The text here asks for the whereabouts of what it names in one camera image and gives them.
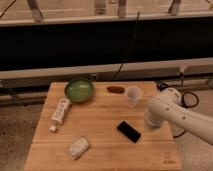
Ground black hanging cable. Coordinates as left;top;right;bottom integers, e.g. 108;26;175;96
111;9;141;82

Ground wooden table board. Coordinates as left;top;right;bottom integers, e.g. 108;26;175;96
24;82;182;171

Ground white toothpaste tube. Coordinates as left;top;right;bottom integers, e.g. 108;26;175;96
49;98;70;133

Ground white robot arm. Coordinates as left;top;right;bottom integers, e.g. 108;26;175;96
144;88;213;145

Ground green bowl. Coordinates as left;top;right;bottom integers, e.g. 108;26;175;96
64;78;94;103

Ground clear plastic cup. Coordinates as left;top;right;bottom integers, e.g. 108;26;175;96
125;86;142;108

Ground black cables on floor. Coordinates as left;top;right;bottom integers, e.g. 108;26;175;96
155;71;200;139

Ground white wrapped packet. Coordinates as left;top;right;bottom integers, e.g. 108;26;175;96
68;136;90;160

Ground brown oval object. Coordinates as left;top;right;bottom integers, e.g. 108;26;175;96
107;86;125;94

